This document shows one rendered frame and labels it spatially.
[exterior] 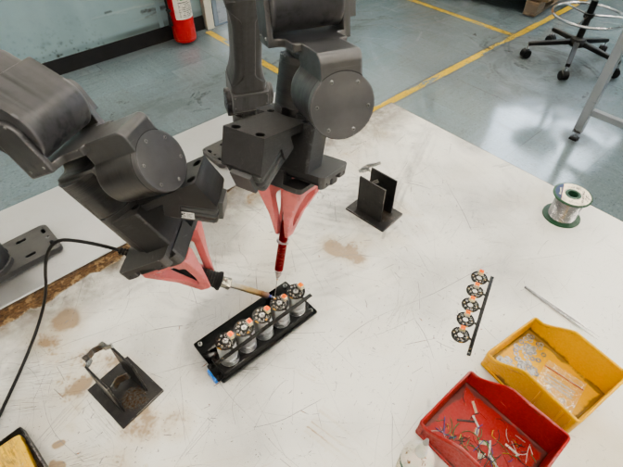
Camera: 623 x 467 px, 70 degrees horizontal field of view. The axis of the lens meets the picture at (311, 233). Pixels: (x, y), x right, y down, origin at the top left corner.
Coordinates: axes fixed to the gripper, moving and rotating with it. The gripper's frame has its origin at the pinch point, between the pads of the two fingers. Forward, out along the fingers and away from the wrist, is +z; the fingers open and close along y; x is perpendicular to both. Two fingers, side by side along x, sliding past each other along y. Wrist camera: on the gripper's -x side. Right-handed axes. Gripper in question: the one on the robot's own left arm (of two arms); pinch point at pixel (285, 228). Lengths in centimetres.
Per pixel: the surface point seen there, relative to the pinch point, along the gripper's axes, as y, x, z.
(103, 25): -222, 169, 20
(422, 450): 23.0, -9.8, 12.0
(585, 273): 37.6, 30.6, 6.9
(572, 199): 33, 39, -1
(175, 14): -193, 200, 9
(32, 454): -15.6, -24.7, 25.4
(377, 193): 4.1, 24.2, 2.5
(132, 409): -9.2, -16.0, 22.2
